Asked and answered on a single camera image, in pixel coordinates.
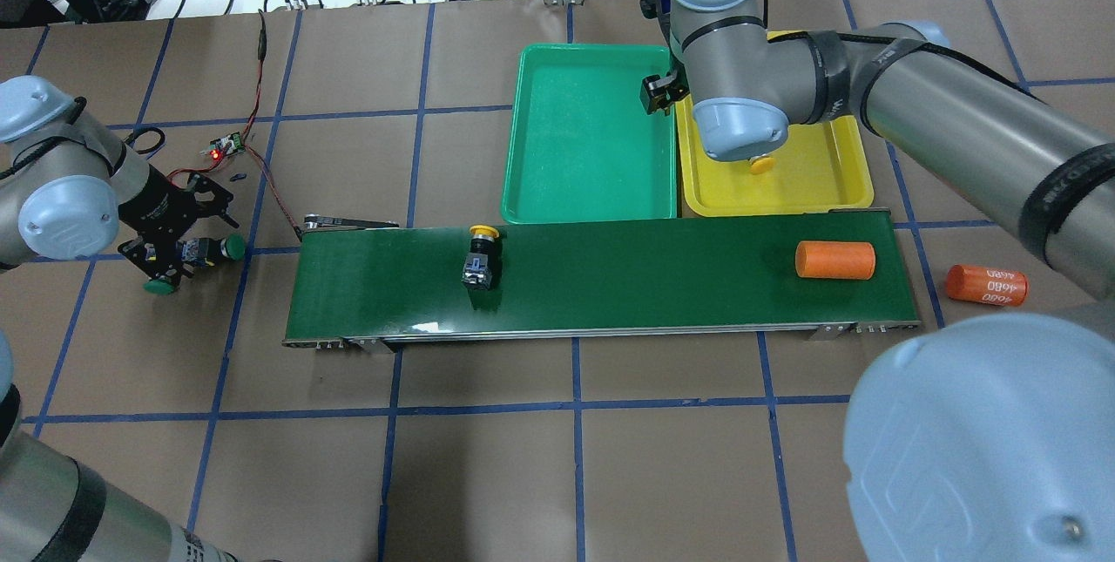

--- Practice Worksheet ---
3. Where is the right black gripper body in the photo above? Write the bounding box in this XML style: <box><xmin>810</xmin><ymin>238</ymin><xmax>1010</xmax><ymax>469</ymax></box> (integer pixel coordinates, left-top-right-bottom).
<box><xmin>640</xmin><ymin>70</ymin><xmax>691</xmax><ymax>116</ymax></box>

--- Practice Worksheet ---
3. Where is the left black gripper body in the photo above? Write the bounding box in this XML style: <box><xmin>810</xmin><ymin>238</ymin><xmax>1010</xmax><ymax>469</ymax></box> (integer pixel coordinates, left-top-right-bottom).
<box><xmin>117</xmin><ymin>174</ymin><xmax>236</xmax><ymax>280</ymax></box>

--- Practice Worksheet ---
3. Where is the plain orange cylinder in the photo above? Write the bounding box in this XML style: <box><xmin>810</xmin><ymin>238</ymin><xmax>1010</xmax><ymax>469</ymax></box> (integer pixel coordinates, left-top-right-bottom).
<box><xmin>794</xmin><ymin>240</ymin><xmax>876</xmax><ymax>281</ymax></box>

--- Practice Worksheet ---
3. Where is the yellow plastic tray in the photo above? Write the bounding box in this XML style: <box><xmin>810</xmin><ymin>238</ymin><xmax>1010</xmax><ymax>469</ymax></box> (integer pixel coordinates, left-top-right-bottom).
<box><xmin>675</xmin><ymin>32</ymin><xmax>875</xmax><ymax>219</ymax></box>

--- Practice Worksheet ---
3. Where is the green push button right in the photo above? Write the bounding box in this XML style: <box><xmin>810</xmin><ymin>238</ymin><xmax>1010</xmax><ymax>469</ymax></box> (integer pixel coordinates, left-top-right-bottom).
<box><xmin>180</xmin><ymin>234</ymin><xmax>248</xmax><ymax>267</ymax></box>

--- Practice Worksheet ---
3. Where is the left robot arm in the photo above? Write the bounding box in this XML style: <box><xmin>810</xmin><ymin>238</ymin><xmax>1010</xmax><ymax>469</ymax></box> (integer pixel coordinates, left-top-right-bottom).
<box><xmin>1</xmin><ymin>75</ymin><xmax>248</xmax><ymax>295</ymax></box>

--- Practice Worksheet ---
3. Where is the orange cylinder marked 4680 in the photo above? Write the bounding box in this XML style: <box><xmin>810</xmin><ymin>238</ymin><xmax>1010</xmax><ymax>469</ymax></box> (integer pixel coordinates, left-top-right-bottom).
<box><xmin>946</xmin><ymin>264</ymin><xmax>1029</xmax><ymax>307</ymax></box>

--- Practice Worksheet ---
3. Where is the green push button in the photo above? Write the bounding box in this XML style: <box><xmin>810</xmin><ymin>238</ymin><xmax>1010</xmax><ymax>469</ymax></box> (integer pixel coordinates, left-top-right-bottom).
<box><xmin>143</xmin><ymin>261</ymin><xmax>182</xmax><ymax>295</ymax></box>
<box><xmin>180</xmin><ymin>234</ymin><xmax>248</xmax><ymax>267</ymax></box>

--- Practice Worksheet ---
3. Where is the green conveyor belt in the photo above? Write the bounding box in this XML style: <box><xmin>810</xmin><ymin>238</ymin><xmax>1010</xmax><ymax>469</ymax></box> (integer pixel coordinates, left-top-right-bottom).
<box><xmin>282</xmin><ymin>210</ymin><xmax>920</xmax><ymax>349</ymax></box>

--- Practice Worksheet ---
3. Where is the green plastic tray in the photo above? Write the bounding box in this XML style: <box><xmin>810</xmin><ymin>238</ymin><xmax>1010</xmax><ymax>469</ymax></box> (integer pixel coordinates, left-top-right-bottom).
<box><xmin>501</xmin><ymin>43</ymin><xmax>678</xmax><ymax>224</ymax></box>

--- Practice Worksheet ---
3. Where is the green push button left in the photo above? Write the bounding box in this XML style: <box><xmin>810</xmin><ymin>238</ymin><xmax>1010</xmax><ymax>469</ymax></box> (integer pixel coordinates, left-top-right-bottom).
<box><xmin>143</xmin><ymin>261</ymin><xmax>182</xmax><ymax>295</ymax></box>

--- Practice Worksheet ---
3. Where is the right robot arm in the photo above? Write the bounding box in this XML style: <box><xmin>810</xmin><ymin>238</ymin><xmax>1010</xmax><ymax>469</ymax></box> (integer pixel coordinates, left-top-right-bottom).
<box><xmin>640</xmin><ymin>0</ymin><xmax>1114</xmax><ymax>561</ymax></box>

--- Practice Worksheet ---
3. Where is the yellow push button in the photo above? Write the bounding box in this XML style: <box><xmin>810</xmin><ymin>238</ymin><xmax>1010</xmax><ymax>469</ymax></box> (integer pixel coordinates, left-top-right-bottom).
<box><xmin>462</xmin><ymin>224</ymin><xmax>501</xmax><ymax>289</ymax></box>
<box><xmin>748</xmin><ymin>156</ymin><xmax>778</xmax><ymax>174</ymax></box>

